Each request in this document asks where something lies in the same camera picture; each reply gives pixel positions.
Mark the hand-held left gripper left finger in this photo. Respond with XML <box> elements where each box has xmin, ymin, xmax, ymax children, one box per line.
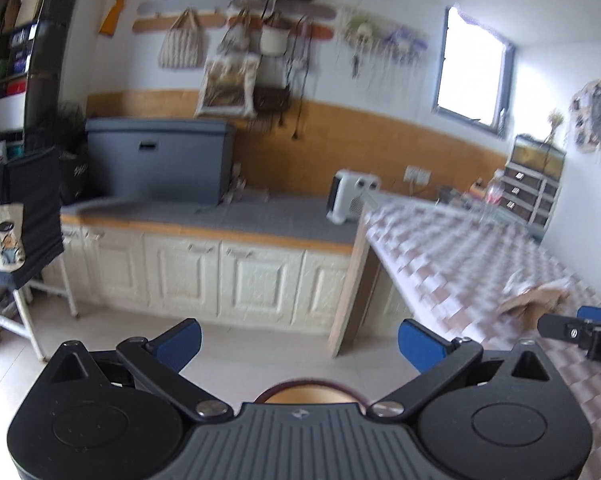
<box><xmin>45</xmin><ymin>318</ymin><xmax>234</xmax><ymax>423</ymax></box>

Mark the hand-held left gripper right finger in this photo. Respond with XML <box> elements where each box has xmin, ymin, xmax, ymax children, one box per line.
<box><xmin>369</xmin><ymin>318</ymin><xmax>563</xmax><ymax>420</ymax></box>

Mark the clear plastic wrapper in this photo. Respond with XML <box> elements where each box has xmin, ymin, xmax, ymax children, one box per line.
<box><xmin>503</xmin><ymin>271</ymin><xmax>572</xmax><ymax>297</ymax></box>

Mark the dark brown shoulder bag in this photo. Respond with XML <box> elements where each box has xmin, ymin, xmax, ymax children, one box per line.
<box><xmin>252</xmin><ymin>85</ymin><xmax>292</xmax><ymax>114</ymax></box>

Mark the white cabinet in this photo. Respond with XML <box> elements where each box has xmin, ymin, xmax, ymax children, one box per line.
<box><xmin>44</xmin><ymin>210</ymin><xmax>382</xmax><ymax>337</ymax></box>

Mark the checkered table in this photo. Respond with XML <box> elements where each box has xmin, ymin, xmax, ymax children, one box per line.
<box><xmin>362</xmin><ymin>194</ymin><xmax>601</xmax><ymax>463</ymax></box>

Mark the drawer organiser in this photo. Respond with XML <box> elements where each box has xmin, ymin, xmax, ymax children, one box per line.
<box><xmin>499</xmin><ymin>164</ymin><xmax>562</xmax><ymax>227</ymax></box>

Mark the water bottle with red label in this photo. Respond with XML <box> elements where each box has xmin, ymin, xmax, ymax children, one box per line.
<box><xmin>485</xmin><ymin>169</ymin><xmax>507</xmax><ymax>207</ymax></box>

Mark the white space heater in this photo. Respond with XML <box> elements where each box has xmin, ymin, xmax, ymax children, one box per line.
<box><xmin>325</xmin><ymin>169</ymin><xmax>382</xmax><ymax>225</ymax></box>

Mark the glass fish tank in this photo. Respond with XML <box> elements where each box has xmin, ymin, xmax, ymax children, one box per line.
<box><xmin>509</xmin><ymin>134</ymin><xmax>567</xmax><ymax>172</ymax></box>

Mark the grey storage box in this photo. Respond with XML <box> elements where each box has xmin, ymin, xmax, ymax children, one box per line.
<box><xmin>85</xmin><ymin>117</ymin><xmax>238</xmax><ymax>206</ymax></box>

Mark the dried flower vase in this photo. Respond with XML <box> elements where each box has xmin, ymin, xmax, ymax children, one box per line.
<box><xmin>547</xmin><ymin>109</ymin><xmax>567</xmax><ymax>147</ymax></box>

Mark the folding chair with bag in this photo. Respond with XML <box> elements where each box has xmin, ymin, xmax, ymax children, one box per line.
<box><xmin>0</xmin><ymin>147</ymin><xmax>64</xmax><ymax>289</ymax></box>

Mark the black printed bag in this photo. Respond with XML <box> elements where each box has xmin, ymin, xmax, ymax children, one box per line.
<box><xmin>60</xmin><ymin>152</ymin><xmax>90</xmax><ymax>206</ymax></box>

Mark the cartoon print tote bag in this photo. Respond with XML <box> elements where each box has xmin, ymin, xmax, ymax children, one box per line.
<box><xmin>0</xmin><ymin>202</ymin><xmax>27</xmax><ymax>274</ymax></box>

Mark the printed canvas tote bag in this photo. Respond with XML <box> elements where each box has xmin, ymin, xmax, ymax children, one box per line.
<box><xmin>194</xmin><ymin>54</ymin><xmax>260</xmax><ymax>120</ymax></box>

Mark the window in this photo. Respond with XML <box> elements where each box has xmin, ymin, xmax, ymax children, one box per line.
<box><xmin>432</xmin><ymin>4</ymin><xmax>517</xmax><ymax>137</ymax></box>

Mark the crochet tote bag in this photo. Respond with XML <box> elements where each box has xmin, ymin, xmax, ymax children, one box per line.
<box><xmin>157</xmin><ymin>7</ymin><xmax>206</xmax><ymax>70</ymax></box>

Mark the purple plush toy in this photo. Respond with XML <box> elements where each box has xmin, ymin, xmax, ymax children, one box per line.
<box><xmin>384</xmin><ymin>29</ymin><xmax>427</xmax><ymax>54</ymax></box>

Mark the grey cloth bag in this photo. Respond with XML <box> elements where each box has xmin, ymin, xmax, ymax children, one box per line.
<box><xmin>217</xmin><ymin>22</ymin><xmax>248</xmax><ymax>58</ymax></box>

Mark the green plush toy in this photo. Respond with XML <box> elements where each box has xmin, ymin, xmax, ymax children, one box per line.
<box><xmin>352</xmin><ymin>19</ymin><xmax>377</xmax><ymax>44</ymax></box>

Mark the white bucket bag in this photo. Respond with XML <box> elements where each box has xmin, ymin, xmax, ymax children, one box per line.
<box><xmin>259</xmin><ymin>12</ymin><xmax>294</xmax><ymax>57</ymax></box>

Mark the black shelving rack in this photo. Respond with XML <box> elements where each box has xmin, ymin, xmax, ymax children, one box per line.
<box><xmin>0</xmin><ymin>0</ymin><xmax>77</xmax><ymax>147</ymax></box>

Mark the photo collage wall board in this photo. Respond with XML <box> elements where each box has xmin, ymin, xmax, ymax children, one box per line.
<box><xmin>567</xmin><ymin>72</ymin><xmax>601</xmax><ymax>157</ymax></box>

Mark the white wire wall shelf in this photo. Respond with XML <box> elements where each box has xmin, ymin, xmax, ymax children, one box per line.
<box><xmin>337</xmin><ymin>6</ymin><xmax>429</xmax><ymax>57</ymax></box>

